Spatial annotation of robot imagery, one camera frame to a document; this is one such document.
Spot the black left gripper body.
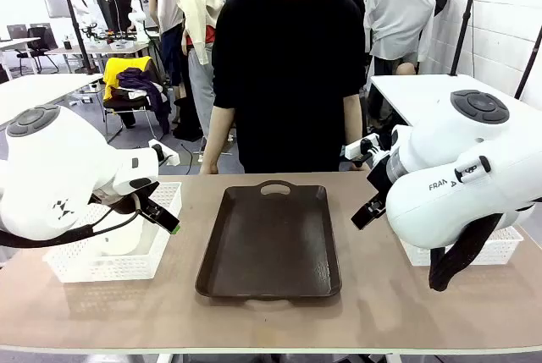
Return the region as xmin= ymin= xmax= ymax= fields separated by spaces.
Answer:
xmin=91 ymin=191 xmax=147 ymax=216

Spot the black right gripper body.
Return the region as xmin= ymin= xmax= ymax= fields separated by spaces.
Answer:
xmin=366 ymin=158 xmax=398 ymax=204

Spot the person's right forearm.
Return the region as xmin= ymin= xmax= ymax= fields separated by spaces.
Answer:
xmin=202 ymin=104 xmax=236 ymax=168

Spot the person's left forearm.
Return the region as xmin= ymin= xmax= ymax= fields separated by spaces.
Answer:
xmin=343 ymin=94 xmax=365 ymax=147

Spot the white perforated plastic basket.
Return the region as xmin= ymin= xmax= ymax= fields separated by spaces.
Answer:
xmin=400 ymin=225 xmax=525 ymax=267
xmin=41 ymin=181 xmax=183 ymax=283

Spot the dark brown plastic tray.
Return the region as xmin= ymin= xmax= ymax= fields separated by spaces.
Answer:
xmin=195 ymin=179 xmax=342 ymax=301

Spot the person in black t-shirt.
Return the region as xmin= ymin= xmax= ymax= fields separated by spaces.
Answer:
xmin=211 ymin=0 xmax=368 ymax=174

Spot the yellow garment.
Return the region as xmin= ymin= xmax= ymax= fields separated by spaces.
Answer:
xmin=102 ymin=56 xmax=152 ymax=102

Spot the cluttered background desk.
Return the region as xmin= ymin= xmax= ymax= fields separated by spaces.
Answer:
xmin=45 ymin=28 xmax=161 ymax=73

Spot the black office chair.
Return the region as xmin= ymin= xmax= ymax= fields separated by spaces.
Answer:
xmin=7 ymin=23 xmax=60 ymax=74

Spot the black slanted stand pole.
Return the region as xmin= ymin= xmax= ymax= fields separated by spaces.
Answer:
xmin=513 ymin=24 xmax=542 ymax=100

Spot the mannequin with grey top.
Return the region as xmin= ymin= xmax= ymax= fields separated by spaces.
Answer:
xmin=147 ymin=0 xmax=185 ymax=100

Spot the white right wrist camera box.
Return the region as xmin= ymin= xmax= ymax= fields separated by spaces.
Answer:
xmin=344 ymin=134 xmax=389 ymax=166

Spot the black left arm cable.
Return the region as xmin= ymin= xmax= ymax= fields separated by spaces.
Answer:
xmin=0 ymin=194 xmax=143 ymax=249

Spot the metal frame chair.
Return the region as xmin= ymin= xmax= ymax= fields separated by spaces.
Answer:
xmin=102 ymin=98 xmax=170 ymax=140

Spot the black camera stand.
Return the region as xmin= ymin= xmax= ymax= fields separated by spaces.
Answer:
xmin=58 ymin=0 xmax=102 ymax=75

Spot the black tripod with camera head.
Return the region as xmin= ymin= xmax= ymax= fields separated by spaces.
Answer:
xmin=448 ymin=0 xmax=482 ymax=78

